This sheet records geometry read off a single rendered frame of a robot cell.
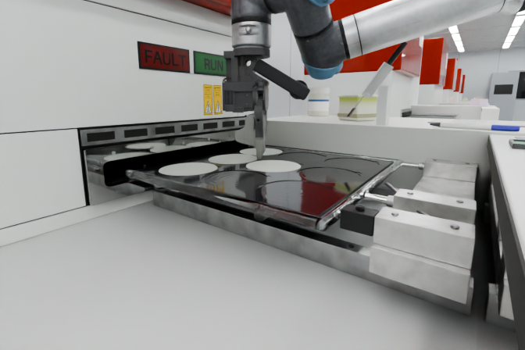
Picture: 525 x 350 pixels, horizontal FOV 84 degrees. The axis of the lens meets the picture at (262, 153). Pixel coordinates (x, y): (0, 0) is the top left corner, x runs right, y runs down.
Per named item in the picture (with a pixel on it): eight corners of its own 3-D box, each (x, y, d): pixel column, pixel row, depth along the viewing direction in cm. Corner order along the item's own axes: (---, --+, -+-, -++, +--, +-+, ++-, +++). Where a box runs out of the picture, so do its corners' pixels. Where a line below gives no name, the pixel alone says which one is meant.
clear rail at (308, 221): (123, 177, 50) (122, 169, 50) (130, 175, 51) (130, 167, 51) (325, 236, 29) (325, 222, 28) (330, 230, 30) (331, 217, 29)
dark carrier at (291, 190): (135, 173, 51) (134, 169, 51) (255, 147, 78) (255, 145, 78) (317, 221, 31) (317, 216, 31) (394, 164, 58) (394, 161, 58)
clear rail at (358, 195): (312, 232, 29) (312, 219, 29) (396, 165, 59) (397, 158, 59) (325, 236, 29) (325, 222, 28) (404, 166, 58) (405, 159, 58)
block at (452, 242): (373, 243, 29) (374, 214, 29) (381, 230, 32) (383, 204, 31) (470, 269, 24) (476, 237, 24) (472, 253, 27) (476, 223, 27)
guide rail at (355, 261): (153, 205, 56) (152, 190, 56) (162, 201, 58) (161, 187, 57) (469, 316, 27) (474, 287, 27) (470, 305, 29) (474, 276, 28)
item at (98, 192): (87, 204, 49) (80, 148, 47) (250, 160, 84) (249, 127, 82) (91, 206, 48) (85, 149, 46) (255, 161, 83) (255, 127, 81)
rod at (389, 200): (358, 201, 39) (358, 191, 38) (362, 198, 40) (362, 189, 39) (395, 209, 36) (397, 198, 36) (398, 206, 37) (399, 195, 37)
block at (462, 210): (391, 217, 35) (394, 193, 35) (398, 208, 38) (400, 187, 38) (473, 234, 31) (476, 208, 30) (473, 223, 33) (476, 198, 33)
